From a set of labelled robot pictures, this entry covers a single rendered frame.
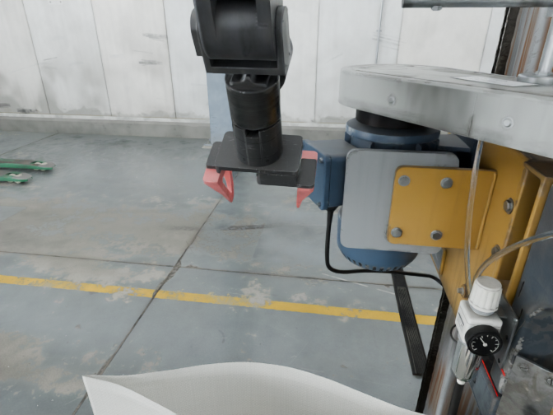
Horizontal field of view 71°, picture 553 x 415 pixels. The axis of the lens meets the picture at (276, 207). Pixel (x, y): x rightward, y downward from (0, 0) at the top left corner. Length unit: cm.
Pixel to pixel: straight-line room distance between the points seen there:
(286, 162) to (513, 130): 24
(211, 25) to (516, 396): 52
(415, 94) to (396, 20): 486
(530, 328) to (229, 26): 44
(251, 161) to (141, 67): 555
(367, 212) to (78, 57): 602
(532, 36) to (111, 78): 583
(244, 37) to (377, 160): 29
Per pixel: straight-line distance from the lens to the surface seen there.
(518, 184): 54
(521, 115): 45
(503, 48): 76
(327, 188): 59
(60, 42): 656
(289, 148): 48
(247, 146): 44
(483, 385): 62
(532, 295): 50
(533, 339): 54
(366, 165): 58
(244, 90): 40
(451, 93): 49
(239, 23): 37
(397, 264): 70
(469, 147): 70
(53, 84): 675
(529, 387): 56
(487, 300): 49
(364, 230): 62
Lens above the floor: 148
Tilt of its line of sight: 25 degrees down
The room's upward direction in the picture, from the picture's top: straight up
